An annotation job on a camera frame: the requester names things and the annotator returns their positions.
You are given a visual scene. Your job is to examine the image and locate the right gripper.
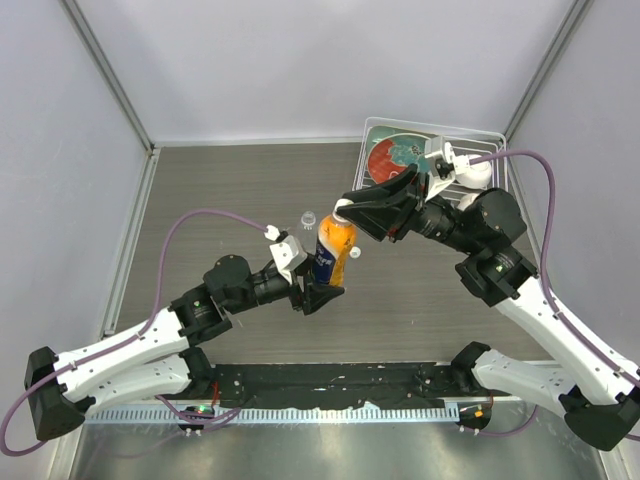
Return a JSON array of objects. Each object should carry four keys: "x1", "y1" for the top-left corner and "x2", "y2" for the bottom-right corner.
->
[{"x1": 337, "y1": 163, "x2": 481, "y2": 256}]

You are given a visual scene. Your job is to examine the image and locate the orange juice bottle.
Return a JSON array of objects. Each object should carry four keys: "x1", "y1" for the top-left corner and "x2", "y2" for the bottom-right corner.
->
[{"x1": 312, "y1": 212, "x2": 357, "y2": 287}]

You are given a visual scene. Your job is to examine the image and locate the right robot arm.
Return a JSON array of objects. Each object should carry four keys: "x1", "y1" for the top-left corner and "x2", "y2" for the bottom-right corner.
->
[{"x1": 336, "y1": 166, "x2": 639, "y2": 451}]

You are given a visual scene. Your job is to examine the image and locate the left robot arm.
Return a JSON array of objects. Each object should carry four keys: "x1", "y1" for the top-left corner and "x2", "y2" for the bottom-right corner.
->
[{"x1": 24, "y1": 255, "x2": 344, "y2": 441}]

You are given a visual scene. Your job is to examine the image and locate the clear empty plastic bottle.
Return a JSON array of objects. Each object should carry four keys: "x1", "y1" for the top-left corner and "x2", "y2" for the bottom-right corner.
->
[{"x1": 295, "y1": 210, "x2": 318, "y2": 254}]

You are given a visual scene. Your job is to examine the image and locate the red and teal plate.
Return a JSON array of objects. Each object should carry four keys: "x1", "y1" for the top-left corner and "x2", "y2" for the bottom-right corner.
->
[{"x1": 365, "y1": 125, "x2": 430, "y2": 184}]

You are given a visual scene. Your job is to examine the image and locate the lower white bowl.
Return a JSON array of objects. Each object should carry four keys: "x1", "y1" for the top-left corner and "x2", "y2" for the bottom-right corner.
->
[{"x1": 457, "y1": 194, "x2": 478, "y2": 211}]

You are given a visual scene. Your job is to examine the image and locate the white bowl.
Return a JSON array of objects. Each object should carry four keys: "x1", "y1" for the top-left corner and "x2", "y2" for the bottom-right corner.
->
[
  {"x1": 456, "y1": 161, "x2": 493, "y2": 190},
  {"x1": 457, "y1": 194, "x2": 478, "y2": 211}
]

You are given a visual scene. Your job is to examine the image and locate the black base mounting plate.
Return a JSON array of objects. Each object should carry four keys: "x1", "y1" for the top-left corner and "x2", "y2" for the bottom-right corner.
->
[{"x1": 154, "y1": 362, "x2": 494, "y2": 411}]

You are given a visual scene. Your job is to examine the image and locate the upper white bowl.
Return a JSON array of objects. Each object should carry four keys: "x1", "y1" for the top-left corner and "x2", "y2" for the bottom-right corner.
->
[{"x1": 456, "y1": 161, "x2": 493, "y2": 190}]

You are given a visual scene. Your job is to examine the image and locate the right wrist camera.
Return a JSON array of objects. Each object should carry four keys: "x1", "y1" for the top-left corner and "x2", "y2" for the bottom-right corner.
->
[{"x1": 424, "y1": 136, "x2": 471, "y2": 201}]

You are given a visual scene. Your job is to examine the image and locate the white wire dish rack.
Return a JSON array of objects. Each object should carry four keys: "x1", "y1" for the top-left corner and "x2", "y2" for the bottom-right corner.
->
[{"x1": 352, "y1": 117, "x2": 508, "y2": 204}]

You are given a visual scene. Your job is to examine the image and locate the slotted cable duct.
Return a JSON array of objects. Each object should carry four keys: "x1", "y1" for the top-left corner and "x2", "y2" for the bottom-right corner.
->
[{"x1": 85, "y1": 402, "x2": 459, "y2": 425}]

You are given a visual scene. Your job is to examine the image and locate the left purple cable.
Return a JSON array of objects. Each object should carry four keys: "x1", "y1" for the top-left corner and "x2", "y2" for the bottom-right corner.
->
[{"x1": 0, "y1": 208, "x2": 274, "y2": 456}]

